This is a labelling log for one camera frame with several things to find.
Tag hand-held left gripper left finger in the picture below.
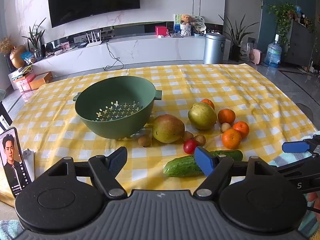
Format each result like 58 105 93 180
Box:
47 146 128 199

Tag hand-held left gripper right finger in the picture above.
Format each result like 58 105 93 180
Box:
194 146 278 198

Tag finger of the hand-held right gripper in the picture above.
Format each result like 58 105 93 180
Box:
282 134 320 155
271 152 320 178

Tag red cherry tomato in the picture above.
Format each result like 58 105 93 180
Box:
183 139 198 154

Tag green cucumber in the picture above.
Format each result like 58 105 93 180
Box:
163 150 243 178

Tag orange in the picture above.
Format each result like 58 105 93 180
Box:
222 128 242 150
233 121 250 139
200 99 215 110
218 108 236 125

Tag green pear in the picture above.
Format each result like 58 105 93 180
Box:
188 102 217 130

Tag reddish mango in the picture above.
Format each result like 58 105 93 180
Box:
152 114 186 144

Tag green colander bowl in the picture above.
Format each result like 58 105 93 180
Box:
73 75 162 140

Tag person's right hand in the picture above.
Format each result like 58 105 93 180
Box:
307 191 320 207

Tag pale fluffy blanket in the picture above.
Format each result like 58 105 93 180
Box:
272 130 320 167

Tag yellow checkered tablecloth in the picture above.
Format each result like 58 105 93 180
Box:
0 63 320 207

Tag white phone stand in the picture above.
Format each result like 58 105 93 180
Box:
21 148 34 180

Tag blue water jug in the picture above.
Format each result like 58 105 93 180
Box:
264 34 282 68

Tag small pink appliance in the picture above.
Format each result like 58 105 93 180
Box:
249 49 263 65

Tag dark grey cabinet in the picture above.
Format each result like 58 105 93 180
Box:
284 19 320 67

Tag black smartphone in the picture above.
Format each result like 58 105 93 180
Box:
0 127 32 198

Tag white plastic bag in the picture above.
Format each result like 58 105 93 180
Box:
239 43 251 62

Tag orange cardboard box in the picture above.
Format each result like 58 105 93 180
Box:
29 71 53 90

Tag tall plant in black pot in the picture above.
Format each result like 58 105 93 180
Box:
218 14 259 62

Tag silver trash can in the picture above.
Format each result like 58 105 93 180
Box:
203 32 227 65

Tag white marble tv console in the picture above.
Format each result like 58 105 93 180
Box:
30 34 233 79

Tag white router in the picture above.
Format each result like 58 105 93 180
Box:
85 31 103 47

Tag pink cardboard box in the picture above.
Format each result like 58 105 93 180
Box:
11 74 37 92

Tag trailing ivy plant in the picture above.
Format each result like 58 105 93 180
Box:
261 2 298 53

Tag blue bag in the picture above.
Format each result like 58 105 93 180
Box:
20 51 35 64

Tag round paper fan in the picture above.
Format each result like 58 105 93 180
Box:
191 14 207 34

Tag picture card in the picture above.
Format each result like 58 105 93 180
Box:
174 14 183 34

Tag gold vase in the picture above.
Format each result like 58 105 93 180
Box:
9 45 27 69

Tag leafy plant in glass vase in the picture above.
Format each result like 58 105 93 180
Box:
22 17 47 60

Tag dried flowers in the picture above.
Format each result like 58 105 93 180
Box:
0 37 14 55

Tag black television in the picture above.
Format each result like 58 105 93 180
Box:
47 0 140 28

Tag black cable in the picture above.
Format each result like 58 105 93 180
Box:
103 40 125 71

